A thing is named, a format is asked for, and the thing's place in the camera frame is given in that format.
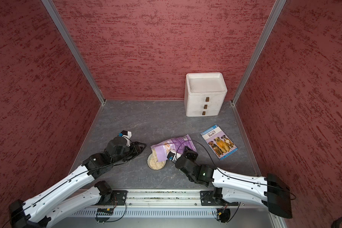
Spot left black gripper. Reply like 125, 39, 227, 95
112, 141, 147, 165

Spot white green patterned bowl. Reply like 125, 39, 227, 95
147, 152, 167, 171

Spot purple oats bag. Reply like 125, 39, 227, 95
151, 135, 197, 162

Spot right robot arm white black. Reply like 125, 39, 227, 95
168, 146, 293, 219

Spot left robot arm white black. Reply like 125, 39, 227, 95
9, 133, 147, 228

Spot oats in bowl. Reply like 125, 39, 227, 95
149, 153, 166, 170

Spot dog picture booklet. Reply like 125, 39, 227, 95
200, 125, 238, 160

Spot white three-drawer storage box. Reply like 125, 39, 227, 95
184, 72, 228, 117

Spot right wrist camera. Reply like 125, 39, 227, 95
167, 150, 182, 163

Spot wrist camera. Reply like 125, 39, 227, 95
167, 150, 182, 163
118, 130, 132, 139

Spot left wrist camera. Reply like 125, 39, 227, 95
118, 130, 132, 139

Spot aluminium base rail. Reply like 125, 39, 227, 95
47, 188, 286, 228

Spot left aluminium corner post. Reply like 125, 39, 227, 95
41, 0, 106, 105

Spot aluminium corner post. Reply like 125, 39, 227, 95
232, 0, 286, 106
41, 0, 106, 105

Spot right aluminium corner post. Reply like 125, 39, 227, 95
232, 0, 286, 106

